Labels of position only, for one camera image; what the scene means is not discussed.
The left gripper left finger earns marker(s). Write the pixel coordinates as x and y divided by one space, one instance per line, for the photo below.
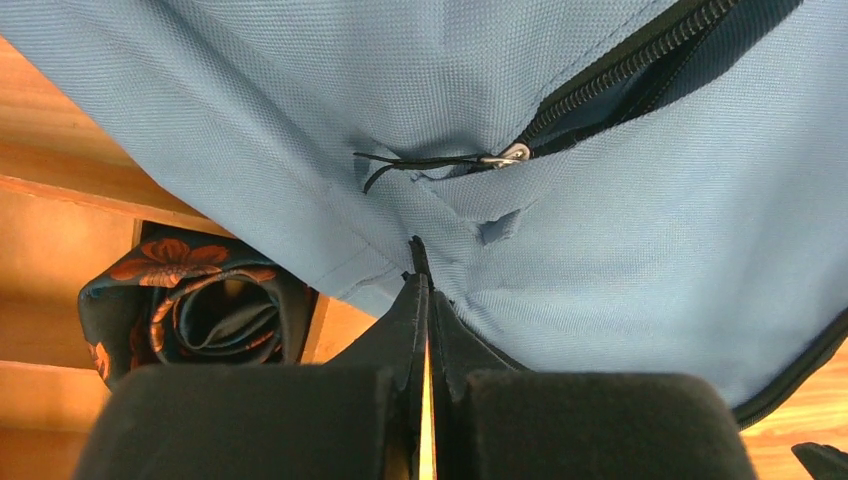
355 417

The wooden compartment tray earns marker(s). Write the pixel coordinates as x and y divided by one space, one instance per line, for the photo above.
72 204

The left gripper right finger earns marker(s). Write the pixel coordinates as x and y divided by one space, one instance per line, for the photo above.
494 420

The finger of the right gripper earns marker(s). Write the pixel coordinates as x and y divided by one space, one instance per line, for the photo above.
821 461

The blue student backpack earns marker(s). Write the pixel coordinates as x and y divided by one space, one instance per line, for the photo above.
605 186

